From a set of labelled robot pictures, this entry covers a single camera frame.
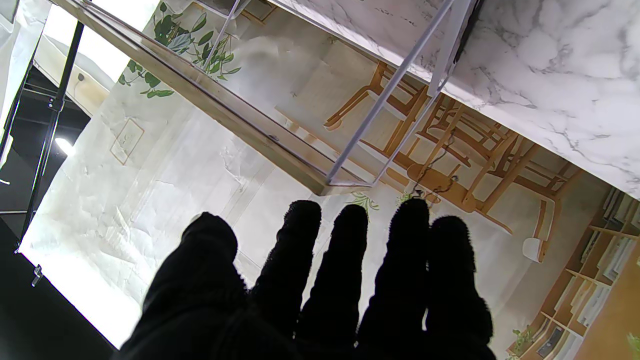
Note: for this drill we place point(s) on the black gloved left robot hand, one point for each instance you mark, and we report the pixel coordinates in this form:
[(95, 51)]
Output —
[(210, 300)]

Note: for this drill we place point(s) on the small metal clamp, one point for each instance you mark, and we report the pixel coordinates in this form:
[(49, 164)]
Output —
[(36, 275)]

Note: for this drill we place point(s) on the round ceiling lamp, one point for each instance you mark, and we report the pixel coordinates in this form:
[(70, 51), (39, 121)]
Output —
[(64, 146)]

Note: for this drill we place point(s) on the black tripod stand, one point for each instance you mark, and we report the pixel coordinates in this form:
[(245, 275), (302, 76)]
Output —
[(55, 105)]

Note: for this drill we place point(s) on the white fabric sheet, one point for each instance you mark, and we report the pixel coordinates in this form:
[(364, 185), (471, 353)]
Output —
[(25, 40)]

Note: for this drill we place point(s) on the wooden shelf with white frame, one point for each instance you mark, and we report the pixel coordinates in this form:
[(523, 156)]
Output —
[(250, 131)]

